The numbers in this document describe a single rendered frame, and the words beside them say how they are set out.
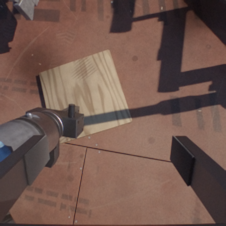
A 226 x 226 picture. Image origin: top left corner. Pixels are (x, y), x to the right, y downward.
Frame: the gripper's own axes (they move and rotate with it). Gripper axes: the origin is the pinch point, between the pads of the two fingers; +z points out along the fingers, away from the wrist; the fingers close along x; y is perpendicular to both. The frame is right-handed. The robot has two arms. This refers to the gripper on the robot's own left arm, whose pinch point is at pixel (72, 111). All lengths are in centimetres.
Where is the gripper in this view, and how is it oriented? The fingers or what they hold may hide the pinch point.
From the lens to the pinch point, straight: 51.7
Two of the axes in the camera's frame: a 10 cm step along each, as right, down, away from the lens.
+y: 1.0, -9.5, -2.8
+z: 1.7, -2.7, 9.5
